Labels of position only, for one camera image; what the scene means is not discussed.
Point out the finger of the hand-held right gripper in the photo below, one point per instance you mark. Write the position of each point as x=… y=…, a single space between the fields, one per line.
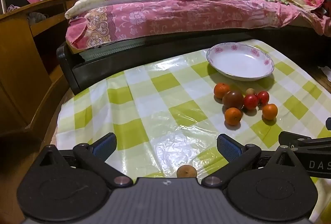
x=329 y=123
x=292 y=137

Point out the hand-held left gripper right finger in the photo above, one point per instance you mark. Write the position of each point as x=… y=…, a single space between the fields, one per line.
x=228 y=146

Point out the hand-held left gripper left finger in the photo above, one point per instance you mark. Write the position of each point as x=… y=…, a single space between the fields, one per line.
x=104 y=146

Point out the orange mandarin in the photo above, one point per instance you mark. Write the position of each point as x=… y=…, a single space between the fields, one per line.
x=269 y=112
x=232 y=116
x=221 y=90

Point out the dark brown-red tomato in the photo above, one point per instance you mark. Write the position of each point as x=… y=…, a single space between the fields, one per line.
x=232 y=99

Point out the red cherry tomato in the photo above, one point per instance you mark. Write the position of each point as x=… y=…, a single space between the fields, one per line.
x=263 y=98
x=250 y=102

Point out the small tan longan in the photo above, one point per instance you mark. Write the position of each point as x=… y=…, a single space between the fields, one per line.
x=186 y=171
x=250 y=91

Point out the white plate with pink flowers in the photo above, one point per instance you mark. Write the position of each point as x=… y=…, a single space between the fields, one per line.
x=240 y=61

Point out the white paper scrap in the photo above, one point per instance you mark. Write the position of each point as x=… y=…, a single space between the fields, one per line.
x=325 y=73

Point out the green white checkered tablecloth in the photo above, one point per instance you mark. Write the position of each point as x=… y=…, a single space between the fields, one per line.
x=155 y=110

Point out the dark wooden bed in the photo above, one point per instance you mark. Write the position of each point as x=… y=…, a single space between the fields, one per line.
x=103 y=66

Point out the grey mattress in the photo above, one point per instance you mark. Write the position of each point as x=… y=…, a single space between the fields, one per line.
x=111 y=49

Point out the brown wooden desk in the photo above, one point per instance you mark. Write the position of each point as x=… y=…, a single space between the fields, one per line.
x=20 y=71

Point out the pink floral bed sheet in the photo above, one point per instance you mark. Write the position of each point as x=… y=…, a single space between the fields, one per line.
x=181 y=17

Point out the grey cloth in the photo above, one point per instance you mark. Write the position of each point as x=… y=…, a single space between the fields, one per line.
x=37 y=18

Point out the steel thermos bottle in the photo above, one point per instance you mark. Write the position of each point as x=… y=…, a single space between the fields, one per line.
x=2 y=3

